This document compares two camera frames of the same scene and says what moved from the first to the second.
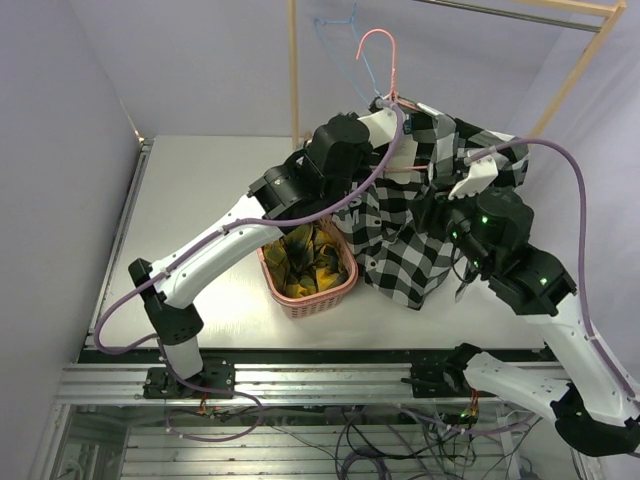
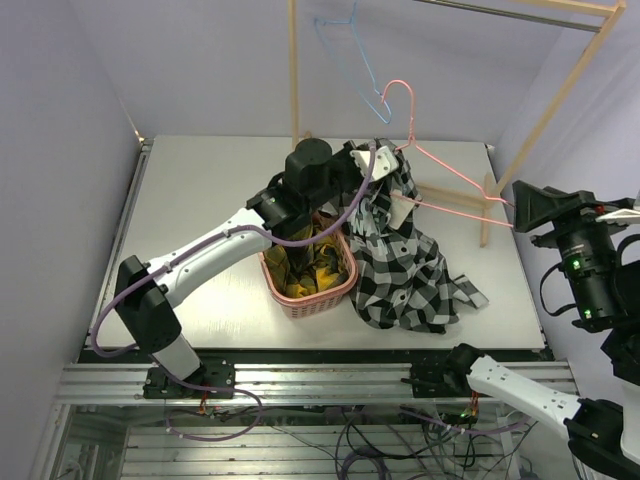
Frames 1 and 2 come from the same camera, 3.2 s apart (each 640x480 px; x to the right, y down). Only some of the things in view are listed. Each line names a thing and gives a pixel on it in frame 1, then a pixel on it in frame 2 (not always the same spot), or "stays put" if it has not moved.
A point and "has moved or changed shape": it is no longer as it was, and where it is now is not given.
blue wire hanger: x=320 y=24 stays put
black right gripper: x=439 y=209 → x=558 y=225
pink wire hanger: x=393 y=93 → x=414 y=145
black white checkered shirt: x=404 y=232 has moved or changed shape
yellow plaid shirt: x=307 y=260 stays put
